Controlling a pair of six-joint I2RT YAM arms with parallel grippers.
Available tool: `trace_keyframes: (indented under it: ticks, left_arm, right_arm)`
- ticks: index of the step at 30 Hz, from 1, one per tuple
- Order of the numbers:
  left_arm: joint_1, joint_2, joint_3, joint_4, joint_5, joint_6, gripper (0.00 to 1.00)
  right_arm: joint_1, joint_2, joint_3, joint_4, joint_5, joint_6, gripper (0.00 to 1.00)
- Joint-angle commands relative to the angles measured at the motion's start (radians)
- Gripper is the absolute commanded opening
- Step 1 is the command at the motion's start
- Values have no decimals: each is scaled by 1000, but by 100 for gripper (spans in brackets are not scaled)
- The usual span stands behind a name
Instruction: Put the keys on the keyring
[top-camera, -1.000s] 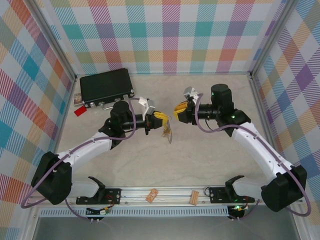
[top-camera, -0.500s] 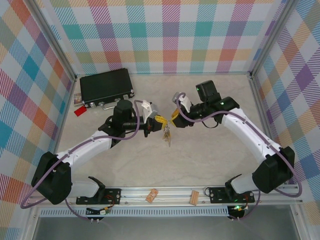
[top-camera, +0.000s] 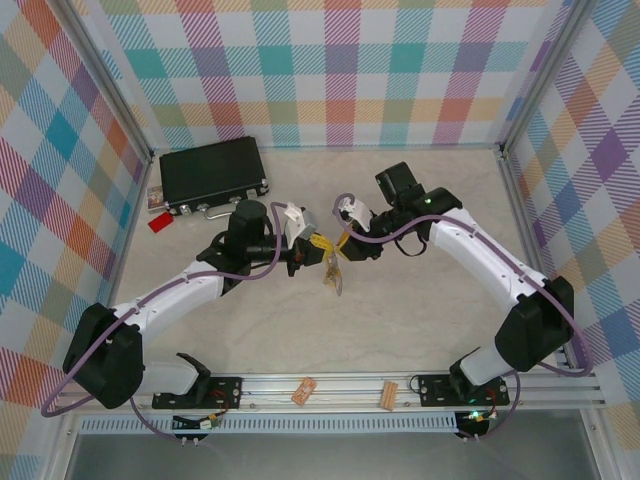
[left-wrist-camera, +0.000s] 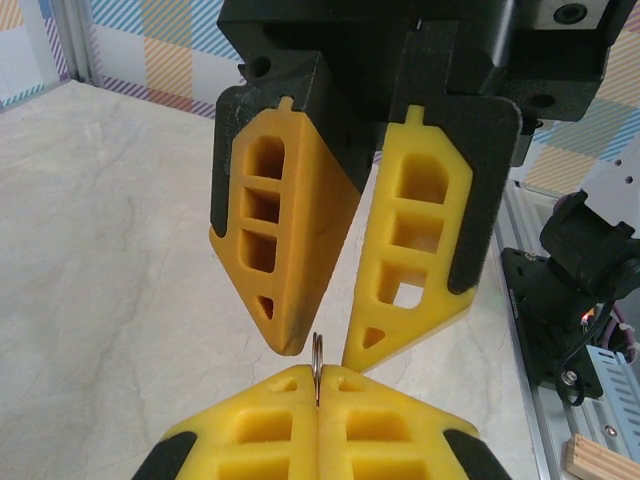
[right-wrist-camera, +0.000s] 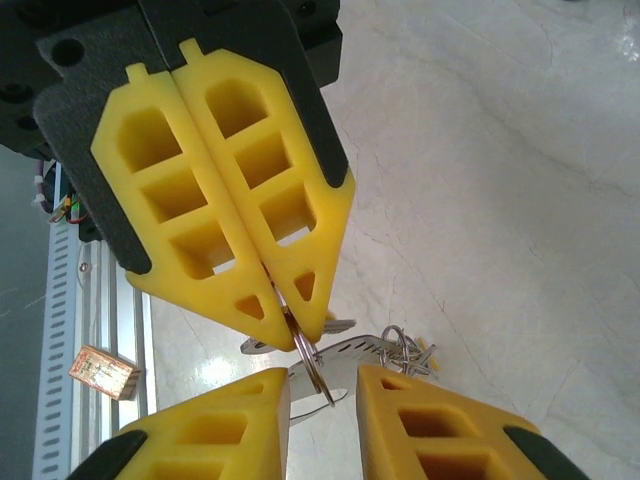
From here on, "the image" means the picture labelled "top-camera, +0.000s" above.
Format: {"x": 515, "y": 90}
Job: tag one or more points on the clear bag with yellow item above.
{"x": 339, "y": 290}

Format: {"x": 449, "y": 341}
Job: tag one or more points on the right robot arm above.
{"x": 480, "y": 250}

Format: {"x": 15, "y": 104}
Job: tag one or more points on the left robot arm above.
{"x": 165, "y": 295}

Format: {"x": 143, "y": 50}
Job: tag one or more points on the black ribbed carry case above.
{"x": 210, "y": 170}

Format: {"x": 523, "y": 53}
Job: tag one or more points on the red block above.
{"x": 160, "y": 223}

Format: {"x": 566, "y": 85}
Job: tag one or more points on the orange printed wooden piece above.
{"x": 304, "y": 391}

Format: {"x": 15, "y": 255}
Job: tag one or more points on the small wooden block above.
{"x": 389, "y": 396}

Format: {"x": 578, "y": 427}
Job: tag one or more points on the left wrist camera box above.
{"x": 300, "y": 222}

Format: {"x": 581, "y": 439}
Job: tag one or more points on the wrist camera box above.
{"x": 357, "y": 215}
{"x": 300, "y": 222}

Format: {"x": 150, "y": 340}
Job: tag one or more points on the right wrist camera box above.
{"x": 357, "y": 215}

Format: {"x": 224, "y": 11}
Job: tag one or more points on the aluminium side rail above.
{"x": 131, "y": 225}
{"x": 523, "y": 225}

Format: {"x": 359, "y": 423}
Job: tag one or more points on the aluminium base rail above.
{"x": 350, "y": 395}

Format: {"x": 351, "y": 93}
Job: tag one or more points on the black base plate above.
{"x": 435, "y": 392}
{"x": 225, "y": 392}

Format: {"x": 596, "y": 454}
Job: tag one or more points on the aluminium frame post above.
{"x": 539, "y": 75}
{"x": 119, "y": 85}

